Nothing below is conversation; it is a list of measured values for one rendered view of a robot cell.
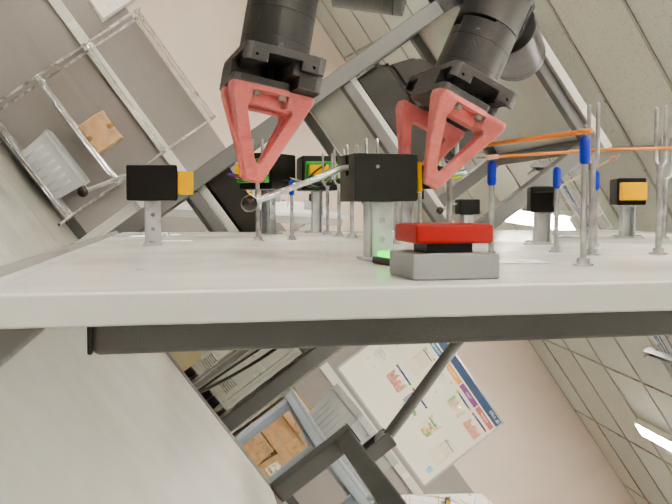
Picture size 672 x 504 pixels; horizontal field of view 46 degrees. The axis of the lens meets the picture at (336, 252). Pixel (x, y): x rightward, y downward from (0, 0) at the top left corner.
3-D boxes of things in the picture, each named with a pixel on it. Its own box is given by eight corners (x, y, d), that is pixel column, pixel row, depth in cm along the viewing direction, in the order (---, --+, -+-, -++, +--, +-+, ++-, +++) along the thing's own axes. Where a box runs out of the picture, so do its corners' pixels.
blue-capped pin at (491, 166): (479, 257, 71) (480, 161, 71) (494, 257, 71) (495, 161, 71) (487, 258, 70) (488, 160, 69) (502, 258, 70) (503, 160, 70)
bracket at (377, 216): (356, 258, 70) (356, 201, 70) (381, 257, 71) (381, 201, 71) (374, 261, 66) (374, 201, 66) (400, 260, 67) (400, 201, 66)
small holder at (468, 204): (432, 232, 149) (432, 199, 149) (472, 232, 151) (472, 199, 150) (440, 233, 145) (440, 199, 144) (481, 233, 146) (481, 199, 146)
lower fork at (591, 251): (605, 255, 74) (608, 102, 73) (587, 255, 74) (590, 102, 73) (594, 254, 76) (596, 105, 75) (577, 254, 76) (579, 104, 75)
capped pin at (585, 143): (569, 265, 61) (571, 124, 60) (580, 264, 62) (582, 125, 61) (586, 266, 60) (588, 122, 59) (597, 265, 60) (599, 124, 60)
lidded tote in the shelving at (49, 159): (15, 149, 718) (46, 128, 722) (22, 150, 759) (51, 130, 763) (58, 203, 732) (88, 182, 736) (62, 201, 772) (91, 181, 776)
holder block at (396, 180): (339, 201, 69) (339, 156, 69) (398, 201, 71) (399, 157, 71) (355, 201, 65) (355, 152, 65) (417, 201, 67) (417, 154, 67)
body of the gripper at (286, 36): (291, 101, 70) (305, 19, 71) (324, 82, 61) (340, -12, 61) (219, 84, 68) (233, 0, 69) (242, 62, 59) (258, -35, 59)
